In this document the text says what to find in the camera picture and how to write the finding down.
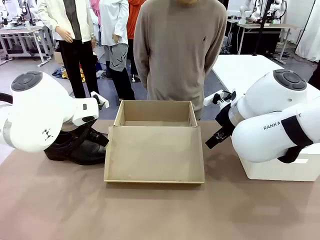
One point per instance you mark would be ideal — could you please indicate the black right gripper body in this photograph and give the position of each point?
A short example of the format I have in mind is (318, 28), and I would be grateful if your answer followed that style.
(225, 118)

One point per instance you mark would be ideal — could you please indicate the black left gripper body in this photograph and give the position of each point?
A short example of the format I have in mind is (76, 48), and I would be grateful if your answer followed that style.
(90, 132)

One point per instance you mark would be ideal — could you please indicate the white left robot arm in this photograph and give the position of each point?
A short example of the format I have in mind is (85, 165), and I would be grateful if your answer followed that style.
(37, 110)

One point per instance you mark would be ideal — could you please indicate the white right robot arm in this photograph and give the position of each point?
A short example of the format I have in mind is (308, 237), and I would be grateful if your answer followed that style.
(270, 105)

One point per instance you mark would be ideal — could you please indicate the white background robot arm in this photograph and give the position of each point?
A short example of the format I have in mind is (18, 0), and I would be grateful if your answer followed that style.
(246, 12)

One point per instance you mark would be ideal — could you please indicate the brown cardboard shoe box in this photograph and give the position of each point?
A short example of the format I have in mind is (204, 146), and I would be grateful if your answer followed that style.
(153, 152)

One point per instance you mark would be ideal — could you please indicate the small cardboard box on floor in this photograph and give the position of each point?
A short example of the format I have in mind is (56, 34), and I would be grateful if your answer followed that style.
(58, 57)

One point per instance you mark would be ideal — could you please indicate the pile of clothes on floor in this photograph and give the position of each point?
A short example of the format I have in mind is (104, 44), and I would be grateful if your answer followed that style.
(61, 73)

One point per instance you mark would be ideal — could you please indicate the person in beige sweater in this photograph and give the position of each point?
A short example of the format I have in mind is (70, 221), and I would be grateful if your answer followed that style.
(178, 50)

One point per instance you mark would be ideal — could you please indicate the black tripod pole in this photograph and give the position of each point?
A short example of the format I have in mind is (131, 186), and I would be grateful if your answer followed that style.
(260, 30)

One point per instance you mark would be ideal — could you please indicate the mannequin in white jacket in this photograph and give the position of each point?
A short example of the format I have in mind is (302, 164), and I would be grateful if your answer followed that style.
(75, 37)

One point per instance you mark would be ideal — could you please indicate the mannequin in white shirt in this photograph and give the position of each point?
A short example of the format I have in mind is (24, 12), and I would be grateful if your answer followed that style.
(116, 37)

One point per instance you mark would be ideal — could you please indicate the brown-top workbench with robots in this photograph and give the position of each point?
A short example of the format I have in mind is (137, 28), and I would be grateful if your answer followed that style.
(265, 27)

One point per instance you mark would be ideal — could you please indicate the orange hanging garment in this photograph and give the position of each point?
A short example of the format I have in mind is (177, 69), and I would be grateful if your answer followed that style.
(132, 20)

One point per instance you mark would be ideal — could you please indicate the white hanging curtain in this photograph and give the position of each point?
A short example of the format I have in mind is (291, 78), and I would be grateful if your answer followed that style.
(308, 32)

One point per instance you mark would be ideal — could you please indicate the pink hanging garment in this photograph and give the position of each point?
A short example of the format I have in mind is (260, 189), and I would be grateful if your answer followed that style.
(95, 10)

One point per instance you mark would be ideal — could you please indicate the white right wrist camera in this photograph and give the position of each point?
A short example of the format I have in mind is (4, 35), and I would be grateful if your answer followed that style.
(215, 98)

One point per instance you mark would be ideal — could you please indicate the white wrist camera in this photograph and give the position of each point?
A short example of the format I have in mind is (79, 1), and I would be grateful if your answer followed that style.
(215, 98)
(101, 100)

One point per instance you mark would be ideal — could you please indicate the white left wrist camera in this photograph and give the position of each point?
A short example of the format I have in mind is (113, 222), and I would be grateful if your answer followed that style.
(101, 100)

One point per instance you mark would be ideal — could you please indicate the grey metal-frame workbench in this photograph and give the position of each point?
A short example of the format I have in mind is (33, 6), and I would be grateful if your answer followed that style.
(22, 37)

